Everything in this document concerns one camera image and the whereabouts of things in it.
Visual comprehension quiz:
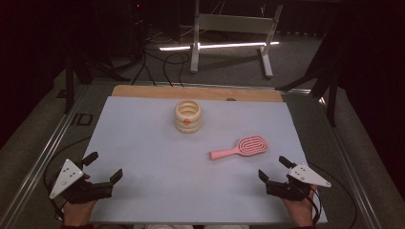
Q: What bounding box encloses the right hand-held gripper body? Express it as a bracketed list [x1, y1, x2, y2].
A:
[266, 162, 332, 202]

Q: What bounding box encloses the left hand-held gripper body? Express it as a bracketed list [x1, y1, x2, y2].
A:
[49, 158, 115, 205]

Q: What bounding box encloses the pink hairbrush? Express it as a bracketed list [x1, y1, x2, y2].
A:
[208, 135, 268, 161]

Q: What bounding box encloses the cream ringed holder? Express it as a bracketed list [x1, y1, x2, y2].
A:
[174, 99, 203, 135]

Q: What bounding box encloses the person's left hand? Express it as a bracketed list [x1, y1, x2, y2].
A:
[62, 198, 97, 227]

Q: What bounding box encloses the person's right hand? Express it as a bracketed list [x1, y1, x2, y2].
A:
[283, 186, 320, 228]

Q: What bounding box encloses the black metal stand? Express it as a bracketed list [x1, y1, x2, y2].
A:
[62, 52, 130, 115]
[275, 28, 340, 128]

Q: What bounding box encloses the person's white clothing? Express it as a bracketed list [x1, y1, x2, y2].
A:
[133, 223, 250, 229]

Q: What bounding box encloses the dark equipment rack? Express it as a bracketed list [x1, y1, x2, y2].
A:
[126, 0, 149, 63]

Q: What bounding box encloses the white metal stand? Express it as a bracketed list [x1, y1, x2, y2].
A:
[189, 0, 284, 79]

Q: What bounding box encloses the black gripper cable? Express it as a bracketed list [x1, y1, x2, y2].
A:
[306, 161, 358, 229]
[42, 135, 94, 223]

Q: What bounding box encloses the aluminium frame rail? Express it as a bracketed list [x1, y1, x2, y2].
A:
[0, 83, 93, 229]
[318, 94, 383, 229]

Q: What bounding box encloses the black floor cable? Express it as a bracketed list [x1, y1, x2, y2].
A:
[161, 51, 192, 88]
[130, 51, 158, 88]

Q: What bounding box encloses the white frame stand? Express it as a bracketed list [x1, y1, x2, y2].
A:
[159, 41, 281, 52]

